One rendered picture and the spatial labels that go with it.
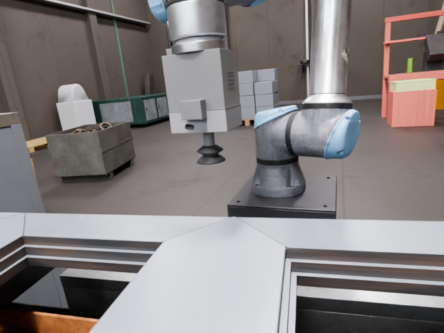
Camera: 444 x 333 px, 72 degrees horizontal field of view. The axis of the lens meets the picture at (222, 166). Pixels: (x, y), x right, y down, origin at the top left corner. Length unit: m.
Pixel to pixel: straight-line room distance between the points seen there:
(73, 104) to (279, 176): 8.34
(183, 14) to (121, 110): 9.00
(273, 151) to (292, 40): 10.92
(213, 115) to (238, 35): 11.74
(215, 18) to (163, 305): 0.34
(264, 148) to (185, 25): 0.48
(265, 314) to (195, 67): 0.30
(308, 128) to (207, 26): 0.42
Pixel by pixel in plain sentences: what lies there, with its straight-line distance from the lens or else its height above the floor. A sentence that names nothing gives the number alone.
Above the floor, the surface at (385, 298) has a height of 0.68.
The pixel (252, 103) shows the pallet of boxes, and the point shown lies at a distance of 7.22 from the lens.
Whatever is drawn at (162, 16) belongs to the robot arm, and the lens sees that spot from 0.62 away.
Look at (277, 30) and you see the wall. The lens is 11.81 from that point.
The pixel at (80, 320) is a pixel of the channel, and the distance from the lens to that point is 0.63.
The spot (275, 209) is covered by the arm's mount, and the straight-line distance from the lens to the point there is 0.78.
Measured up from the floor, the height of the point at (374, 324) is 0.63.
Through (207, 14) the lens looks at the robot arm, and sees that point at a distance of 0.41.
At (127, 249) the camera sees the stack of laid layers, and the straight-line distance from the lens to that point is 0.52.
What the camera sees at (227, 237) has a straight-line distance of 0.47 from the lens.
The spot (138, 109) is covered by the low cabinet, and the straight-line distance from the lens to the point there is 9.06.
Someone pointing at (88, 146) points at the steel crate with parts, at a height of 0.47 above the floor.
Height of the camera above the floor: 1.09
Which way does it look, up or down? 16 degrees down
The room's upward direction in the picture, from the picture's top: 6 degrees counter-clockwise
